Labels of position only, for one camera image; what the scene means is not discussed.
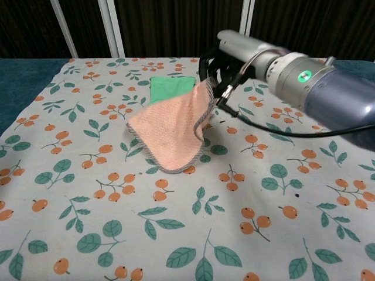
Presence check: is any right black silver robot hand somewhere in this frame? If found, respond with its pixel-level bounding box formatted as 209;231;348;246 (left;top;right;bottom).
199;29;282;102

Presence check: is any pink dish cloth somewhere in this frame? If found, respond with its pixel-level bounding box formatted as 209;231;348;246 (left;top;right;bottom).
126;80;217;174

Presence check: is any green rubber glove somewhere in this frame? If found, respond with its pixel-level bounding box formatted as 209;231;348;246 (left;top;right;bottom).
149;76;197;105

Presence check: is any white floral berry tablecloth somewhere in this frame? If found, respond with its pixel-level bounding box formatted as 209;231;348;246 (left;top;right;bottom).
0;57;375;281

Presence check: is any white metal frame post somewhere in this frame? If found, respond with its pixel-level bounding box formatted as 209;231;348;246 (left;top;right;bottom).
49;0;79;59
238;0;256;36
97;0;127;59

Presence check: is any black cable with plug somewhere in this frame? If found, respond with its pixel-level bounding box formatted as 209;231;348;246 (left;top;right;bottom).
216;95;375;138

